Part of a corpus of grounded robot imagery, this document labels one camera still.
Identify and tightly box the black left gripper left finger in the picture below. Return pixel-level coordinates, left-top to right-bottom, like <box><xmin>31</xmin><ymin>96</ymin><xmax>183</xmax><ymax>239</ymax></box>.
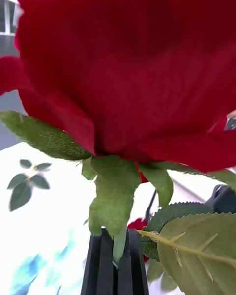
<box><xmin>81</xmin><ymin>228</ymin><xmax>119</xmax><ymax>295</ymax></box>

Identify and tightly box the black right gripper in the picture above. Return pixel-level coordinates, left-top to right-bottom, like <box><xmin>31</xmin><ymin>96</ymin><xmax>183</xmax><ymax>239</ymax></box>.
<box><xmin>205</xmin><ymin>184</ymin><xmax>236</xmax><ymax>214</ymax></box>

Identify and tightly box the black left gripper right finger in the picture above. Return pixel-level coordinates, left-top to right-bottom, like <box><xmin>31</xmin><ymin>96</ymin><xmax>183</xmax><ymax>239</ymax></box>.
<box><xmin>118</xmin><ymin>229</ymin><xmax>150</xmax><ymax>295</ymax></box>

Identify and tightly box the red rose with green stem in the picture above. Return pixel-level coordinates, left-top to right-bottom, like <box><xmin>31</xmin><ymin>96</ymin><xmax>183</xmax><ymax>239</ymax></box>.
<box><xmin>127</xmin><ymin>217</ymin><xmax>149</xmax><ymax>231</ymax></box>
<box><xmin>0</xmin><ymin>0</ymin><xmax>236</xmax><ymax>295</ymax></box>

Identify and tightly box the pale blue flower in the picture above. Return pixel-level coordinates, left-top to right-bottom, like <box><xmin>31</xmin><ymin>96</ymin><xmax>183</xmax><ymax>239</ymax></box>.
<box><xmin>9</xmin><ymin>231</ymin><xmax>76</xmax><ymax>295</ymax></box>

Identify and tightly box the loose green leaf twig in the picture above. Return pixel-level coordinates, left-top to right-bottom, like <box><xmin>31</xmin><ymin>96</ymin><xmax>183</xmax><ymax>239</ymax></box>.
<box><xmin>6</xmin><ymin>159</ymin><xmax>53</xmax><ymax>212</ymax></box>

